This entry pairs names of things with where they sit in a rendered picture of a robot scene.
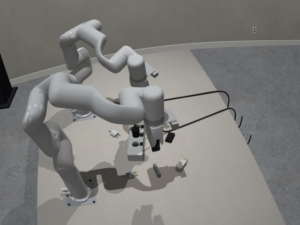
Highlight white rectangular plug with two brass pins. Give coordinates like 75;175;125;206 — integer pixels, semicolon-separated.
175;158;188;171

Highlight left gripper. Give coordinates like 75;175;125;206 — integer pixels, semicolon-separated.
129;76;149;87

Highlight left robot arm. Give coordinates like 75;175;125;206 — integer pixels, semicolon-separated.
59;20;158;84

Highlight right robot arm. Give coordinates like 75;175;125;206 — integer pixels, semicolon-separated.
22;72;179;203

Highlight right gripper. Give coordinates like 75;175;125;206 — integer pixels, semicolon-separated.
145;123;163;152

